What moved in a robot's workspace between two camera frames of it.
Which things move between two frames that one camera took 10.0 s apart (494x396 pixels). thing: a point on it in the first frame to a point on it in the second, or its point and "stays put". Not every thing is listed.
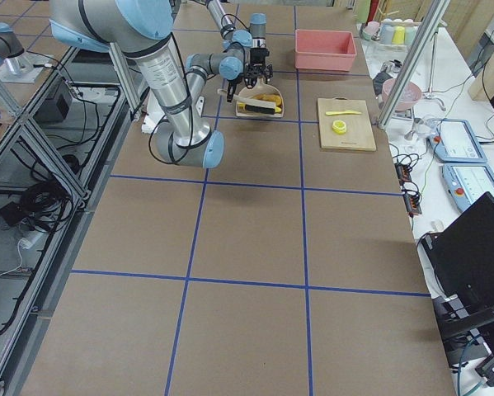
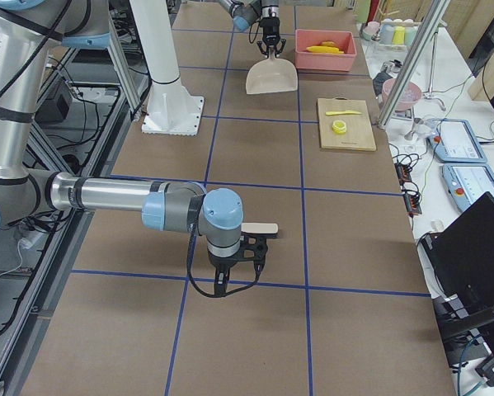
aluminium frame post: (433, 19) stays put
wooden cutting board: (358, 135) stays put
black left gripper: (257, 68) to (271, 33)
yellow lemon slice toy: (339, 126) stays put
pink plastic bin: (324, 49) stays put
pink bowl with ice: (409, 96) stays put
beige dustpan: (260, 87) to (270, 75)
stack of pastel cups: (391, 31) stays put
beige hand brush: (252, 104) to (259, 228)
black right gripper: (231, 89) to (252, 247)
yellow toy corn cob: (270, 98) to (325, 49)
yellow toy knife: (344, 112) stays put
